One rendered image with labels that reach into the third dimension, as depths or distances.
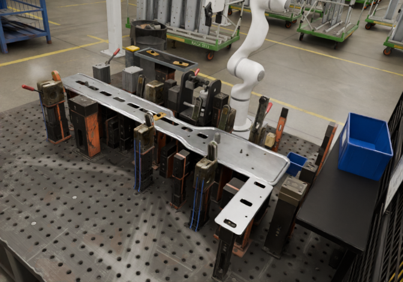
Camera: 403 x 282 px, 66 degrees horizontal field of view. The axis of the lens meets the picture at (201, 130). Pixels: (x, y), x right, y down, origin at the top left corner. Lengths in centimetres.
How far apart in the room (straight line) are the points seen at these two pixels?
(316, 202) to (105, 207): 92
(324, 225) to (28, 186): 131
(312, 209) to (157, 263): 62
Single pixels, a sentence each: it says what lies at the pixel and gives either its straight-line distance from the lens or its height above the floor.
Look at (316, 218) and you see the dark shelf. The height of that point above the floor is 103.
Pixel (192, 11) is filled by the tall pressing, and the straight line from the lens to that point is 590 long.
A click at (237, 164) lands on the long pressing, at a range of 132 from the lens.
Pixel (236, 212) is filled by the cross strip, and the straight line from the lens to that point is 111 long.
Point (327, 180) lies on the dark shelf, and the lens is 133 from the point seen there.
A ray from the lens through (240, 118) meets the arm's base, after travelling 194.
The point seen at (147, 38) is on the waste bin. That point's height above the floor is 60.
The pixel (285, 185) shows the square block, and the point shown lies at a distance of 118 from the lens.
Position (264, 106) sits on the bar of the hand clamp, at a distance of 143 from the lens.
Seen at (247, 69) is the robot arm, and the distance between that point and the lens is 178.
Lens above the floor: 179
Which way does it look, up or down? 32 degrees down
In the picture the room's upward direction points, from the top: 7 degrees clockwise
